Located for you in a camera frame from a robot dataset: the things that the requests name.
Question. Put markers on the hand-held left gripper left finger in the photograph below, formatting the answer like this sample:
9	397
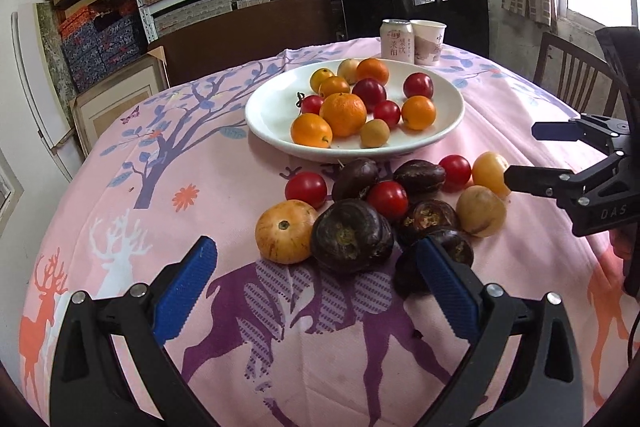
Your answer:
187	292

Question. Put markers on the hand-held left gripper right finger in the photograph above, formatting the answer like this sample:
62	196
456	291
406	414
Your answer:
445	292

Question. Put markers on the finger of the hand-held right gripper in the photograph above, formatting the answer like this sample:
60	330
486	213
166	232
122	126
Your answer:
535	179
555	131

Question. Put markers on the smooth yellow pepino melon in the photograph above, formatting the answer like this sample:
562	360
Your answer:
490	174

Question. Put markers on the small smooth orange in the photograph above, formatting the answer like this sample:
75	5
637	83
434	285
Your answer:
320	78
311	130
418	112
334	87
374	71

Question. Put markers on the dark red plum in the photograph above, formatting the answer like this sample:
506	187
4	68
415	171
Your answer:
418	85
371	92

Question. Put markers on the red cherry tomato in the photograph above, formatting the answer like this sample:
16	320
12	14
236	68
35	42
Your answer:
305	187
387	199
387	113
312	105
455	172

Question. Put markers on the small tan pepino melon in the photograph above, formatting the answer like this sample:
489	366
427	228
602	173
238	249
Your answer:
375	133

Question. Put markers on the white round plate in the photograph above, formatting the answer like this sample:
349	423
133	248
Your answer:
270	117

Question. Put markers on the large bumpy mandarin orange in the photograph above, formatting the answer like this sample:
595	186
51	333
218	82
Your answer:
343	113

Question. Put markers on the striped yellow pepino melon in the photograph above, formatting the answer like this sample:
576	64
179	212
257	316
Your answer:
286	232
347	68
481	211

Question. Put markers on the person's right hand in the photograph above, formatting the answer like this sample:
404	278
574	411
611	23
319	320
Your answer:
622	243

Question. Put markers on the dark purple water chestnut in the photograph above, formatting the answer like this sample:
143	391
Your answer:
352	237
355	177
419	177
427	219
457	244

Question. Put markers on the brown slatted wooden chair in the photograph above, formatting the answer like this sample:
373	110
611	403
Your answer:
575	67

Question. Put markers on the pink deer print tablecloth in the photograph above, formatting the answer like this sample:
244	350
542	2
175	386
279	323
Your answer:
200	187

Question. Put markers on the printed paper cup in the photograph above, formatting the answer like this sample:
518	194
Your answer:
428	42

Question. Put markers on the black glossy panel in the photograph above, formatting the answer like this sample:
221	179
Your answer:
450	12

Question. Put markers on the pale drink can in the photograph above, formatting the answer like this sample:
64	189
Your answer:
396	39

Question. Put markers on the framed picture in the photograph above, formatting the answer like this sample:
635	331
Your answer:
115	107

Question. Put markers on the dark brown chair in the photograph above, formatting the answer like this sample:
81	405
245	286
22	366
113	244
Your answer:
240	42

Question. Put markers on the stack of blue orange boxes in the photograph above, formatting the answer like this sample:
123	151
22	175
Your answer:
100	52

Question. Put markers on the white board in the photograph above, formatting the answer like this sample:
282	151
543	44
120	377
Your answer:
30	72

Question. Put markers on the stack of grey patterned boxes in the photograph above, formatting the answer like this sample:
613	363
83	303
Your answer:
200	14

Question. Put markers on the grey marbled slab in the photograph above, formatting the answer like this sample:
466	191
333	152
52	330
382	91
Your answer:
50	32

